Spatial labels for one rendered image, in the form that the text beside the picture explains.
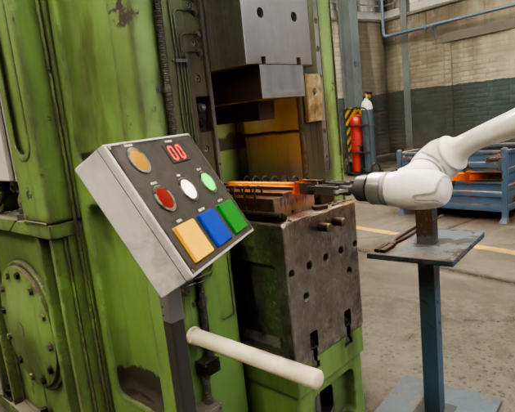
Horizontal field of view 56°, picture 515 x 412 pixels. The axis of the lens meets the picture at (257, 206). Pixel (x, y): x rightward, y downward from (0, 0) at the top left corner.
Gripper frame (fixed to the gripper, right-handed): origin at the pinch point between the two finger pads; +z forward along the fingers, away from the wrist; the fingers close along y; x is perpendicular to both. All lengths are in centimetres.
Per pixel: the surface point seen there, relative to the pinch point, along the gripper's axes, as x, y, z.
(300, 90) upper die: 29.2, 5.3, 5.1
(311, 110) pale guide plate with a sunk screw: 22.8, 26.4, 17.1
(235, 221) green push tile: 0.1, -44.5, -12.3
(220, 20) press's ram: 50, -17, 13
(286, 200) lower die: -3.2, -6.2, 5.1
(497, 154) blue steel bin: -35, 370, 61
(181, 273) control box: -3, -68, -22
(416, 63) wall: 99, 848, 358
